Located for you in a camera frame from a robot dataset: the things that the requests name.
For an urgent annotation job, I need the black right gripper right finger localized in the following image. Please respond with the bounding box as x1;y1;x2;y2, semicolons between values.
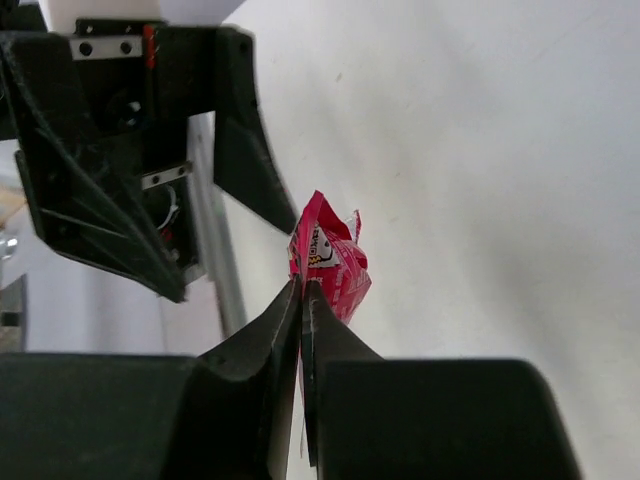
301;282;581;479

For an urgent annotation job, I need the aluminium front rail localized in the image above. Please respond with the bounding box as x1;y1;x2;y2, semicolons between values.
187;113;247;338

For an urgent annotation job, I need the red small snack packet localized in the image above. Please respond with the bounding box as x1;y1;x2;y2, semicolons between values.
288;191;372;324

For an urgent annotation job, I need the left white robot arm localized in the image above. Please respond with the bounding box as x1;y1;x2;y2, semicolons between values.
1;1;296;302

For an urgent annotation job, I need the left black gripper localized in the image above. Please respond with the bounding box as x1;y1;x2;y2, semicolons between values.
1;18;297;303

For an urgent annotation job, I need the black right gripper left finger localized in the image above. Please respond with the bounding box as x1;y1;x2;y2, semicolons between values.
1;279;301;479

